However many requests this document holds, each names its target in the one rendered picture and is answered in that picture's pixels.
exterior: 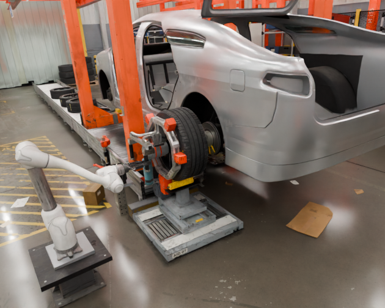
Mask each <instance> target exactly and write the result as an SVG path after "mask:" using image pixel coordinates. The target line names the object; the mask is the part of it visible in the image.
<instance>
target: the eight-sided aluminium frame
mask: <svg viewBox="0 0 385 308"><path fill-rule="evenodd" d="M155 123H156V124H157V125H159V126H161V127H162V128H163V130H164V132H165V134H166V137H167V139H168V141H169V143H170V147H171V155H172V168H171V170H170V171H168V170H166V169H165V168H164V167H163V166H162V164H161V161H160V159H159V157H158V158H156V160H155V159H152V161H153V164H154V166H155V169H156V171H157V173H159V174H160V175H162V176H163V177H164V178H165V179H167V180H170V179H173V178H174V177H175V176H176V174H177V173H178V171H179V170H180V169H181V164H180V165H179V164H177V163H176V162H174V154H175V153H179V152H180V149H179V143H178V141H177V138H176V136H175V134H174V132H173V131H170V132H167V131H166V129H165V128H164V123H165V120H164V119H162V118H160V117H157V116H156V117H151V119H150V122H149V124H148V127H147V129H146V133H149V132H152V131H154V130H155ZM172 139H173V140H172ZM156 161H157V163H158V165H157V163H156Z"/></svg>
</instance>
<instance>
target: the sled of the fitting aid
mask: <svg viewBox="0 0 385 308"><path fill-rule="evenodd" d="M159 210H160V212H161V213H162V214H163V215H165V217H166V218H167V219H168V220H170V222H171V223H173V225H174V226H176V228H177V229H178V230H179V231H181V233H182V234H184V235H185V234H187V233H189V232H192V231H194V230H197V229H199V228H201V227H204V226H207V225H209V224H211V223H213V222H216V215H215V214H214V213H212V212H211V211H210V210H209V209H207V210H205V211H203V212H200V213H198V214H195V215H192V216H190V217H187V218H185V219H182V220H179V219H178V218H177V217H176V215H174V214H173V213H172V212H171V211H170V210H169V209H168V208H167V207H166V206H164V205H163V204H161V205H159Z"/></svg>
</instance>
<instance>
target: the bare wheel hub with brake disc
mask: <svg viewBox="0 0 385 308"><path fill-rule="evenodd" d="M202 126H203V130H204V131H205V135H206V137H207V143H208V147H210V153H211V154H210V155H214V154H216V153H218V152H219V149H220V145H221V140H220V136H219V133H218V130H217V128H216V127H215V126H214V125H213V124H212V123H211V122H204V123H203V124H202ZM211 146H213V148H214V150H215V152H214V151H213V149H212V147H211ZM208 154H209V148H208Z"/></svg>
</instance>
